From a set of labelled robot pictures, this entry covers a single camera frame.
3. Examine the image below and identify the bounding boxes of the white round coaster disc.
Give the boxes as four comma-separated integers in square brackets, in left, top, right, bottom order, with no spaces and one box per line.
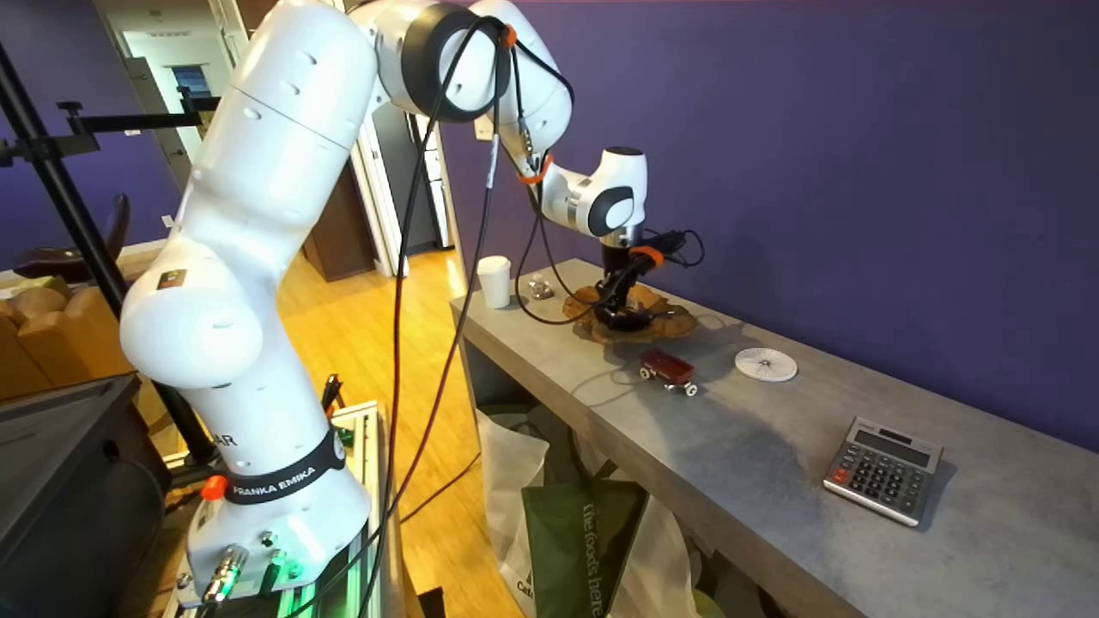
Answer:
[734,347,798,384]

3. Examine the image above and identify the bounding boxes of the white paper cup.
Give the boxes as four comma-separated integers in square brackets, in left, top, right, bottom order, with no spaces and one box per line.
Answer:
[478,256,511,308]

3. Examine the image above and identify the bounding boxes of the cardboard boxes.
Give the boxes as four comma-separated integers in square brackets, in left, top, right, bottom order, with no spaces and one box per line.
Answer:
[0,286,130,401]

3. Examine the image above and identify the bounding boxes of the white plastic bag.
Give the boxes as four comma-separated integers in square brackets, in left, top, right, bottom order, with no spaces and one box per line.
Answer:
[478,411,550,618]

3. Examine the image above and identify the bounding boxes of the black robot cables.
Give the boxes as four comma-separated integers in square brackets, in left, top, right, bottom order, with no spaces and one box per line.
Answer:
[355,10,707,599]

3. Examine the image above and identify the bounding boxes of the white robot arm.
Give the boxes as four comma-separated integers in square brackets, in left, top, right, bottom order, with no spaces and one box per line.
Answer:
[122,0,685,613]

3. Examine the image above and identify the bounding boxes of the grey desk calculator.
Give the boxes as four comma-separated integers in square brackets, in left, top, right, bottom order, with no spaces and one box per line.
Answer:
[826,418,940,528]

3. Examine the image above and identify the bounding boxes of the black camera tripod stand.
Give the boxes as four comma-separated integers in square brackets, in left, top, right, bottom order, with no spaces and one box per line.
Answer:
[0,45,220,474]

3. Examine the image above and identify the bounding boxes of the red toy wagon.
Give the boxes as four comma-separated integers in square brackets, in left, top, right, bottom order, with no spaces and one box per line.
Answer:
[639,349,701,399]

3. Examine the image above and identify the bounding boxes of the black cabinet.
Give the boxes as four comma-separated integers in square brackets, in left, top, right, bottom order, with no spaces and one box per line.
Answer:
[0,377,170,618]

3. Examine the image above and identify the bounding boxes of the green shopping bag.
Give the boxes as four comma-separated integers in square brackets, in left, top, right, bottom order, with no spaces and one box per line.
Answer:
[524,481,646,618]

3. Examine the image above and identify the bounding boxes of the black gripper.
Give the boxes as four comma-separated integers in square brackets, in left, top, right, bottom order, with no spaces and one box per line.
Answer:
[596,232,686,335]

